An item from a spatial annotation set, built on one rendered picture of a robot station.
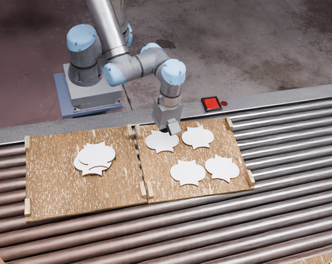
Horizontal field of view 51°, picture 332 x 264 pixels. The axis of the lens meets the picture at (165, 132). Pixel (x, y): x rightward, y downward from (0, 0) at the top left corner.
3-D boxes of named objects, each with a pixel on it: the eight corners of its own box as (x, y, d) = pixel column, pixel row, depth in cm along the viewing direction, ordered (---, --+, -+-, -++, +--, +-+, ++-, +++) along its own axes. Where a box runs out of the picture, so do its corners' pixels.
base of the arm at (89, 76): (63, 68, 157) (60, 51, 150) (95, 59, 163) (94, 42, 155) (74, 90, 150) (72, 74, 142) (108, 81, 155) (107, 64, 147)
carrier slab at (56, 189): (26, 139, 137) (25, 137, 136) (130, 127, 146) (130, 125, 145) (26, 223, 117) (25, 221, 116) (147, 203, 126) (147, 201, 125)
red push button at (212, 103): (202, 101, 161) (203, 99, 160) (214, 99, 162) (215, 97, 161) (206, 111, 157) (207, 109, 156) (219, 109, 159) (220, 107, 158)
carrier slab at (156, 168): (134, 128, 146) (134, 125, 145) (226, 120, 155) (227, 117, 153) (148, 204, 126) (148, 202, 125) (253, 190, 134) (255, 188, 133)
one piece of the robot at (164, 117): (169, 116, 114) (163, 144, 127) (192, 108, 117) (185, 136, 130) (152, 90, 120) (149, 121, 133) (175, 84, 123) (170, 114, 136)
